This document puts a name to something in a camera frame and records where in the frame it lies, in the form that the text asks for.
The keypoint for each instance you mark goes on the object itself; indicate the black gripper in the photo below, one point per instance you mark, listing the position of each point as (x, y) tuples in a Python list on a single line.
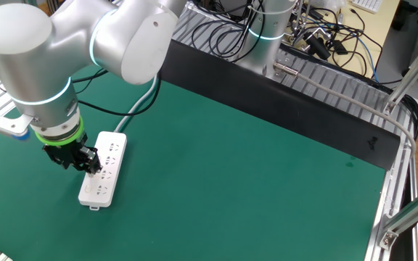
[(67, 154)]

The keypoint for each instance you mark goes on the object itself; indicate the white four-outlet power strip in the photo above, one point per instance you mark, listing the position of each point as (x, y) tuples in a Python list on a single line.
[(100, 195)]

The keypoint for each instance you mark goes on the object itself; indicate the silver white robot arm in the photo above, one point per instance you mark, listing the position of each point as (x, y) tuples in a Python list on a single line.
[(49, 54)]

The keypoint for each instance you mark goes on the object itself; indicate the black power adapter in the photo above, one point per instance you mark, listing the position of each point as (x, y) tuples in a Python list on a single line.
[(318, 47)]

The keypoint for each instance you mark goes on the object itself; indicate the green table mat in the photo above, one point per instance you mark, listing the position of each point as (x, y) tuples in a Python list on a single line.
[(230, 181)]

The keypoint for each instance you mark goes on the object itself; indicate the small black adapter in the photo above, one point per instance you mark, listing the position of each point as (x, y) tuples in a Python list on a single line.
[(339, 47)]

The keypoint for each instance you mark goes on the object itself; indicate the yellow wooden desk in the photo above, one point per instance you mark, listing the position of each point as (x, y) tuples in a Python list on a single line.
[(376, 29)]

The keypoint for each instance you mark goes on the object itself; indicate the white keyboard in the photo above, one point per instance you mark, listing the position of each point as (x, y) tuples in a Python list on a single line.
[(368, 5)]

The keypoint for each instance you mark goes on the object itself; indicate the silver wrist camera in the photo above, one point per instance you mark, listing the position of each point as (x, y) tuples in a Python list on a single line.
[(2, 125)]

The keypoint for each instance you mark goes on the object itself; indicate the aluminium frame post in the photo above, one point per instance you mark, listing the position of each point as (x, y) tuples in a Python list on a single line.
[(412, 214), (416, 69)]

